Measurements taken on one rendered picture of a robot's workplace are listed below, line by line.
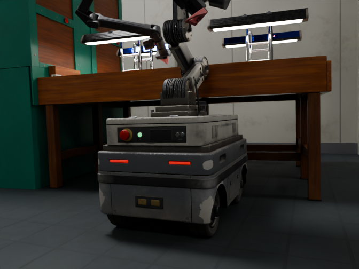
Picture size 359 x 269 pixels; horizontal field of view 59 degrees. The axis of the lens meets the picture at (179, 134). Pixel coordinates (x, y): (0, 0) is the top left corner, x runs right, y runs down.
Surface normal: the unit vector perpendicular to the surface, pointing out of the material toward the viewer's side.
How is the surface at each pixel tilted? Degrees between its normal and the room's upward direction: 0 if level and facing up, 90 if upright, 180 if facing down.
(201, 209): 90
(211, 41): 90
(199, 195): 90
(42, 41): 90
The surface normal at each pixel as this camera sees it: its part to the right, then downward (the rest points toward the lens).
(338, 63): -0.37, 0.07
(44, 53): 0.96, -0.01
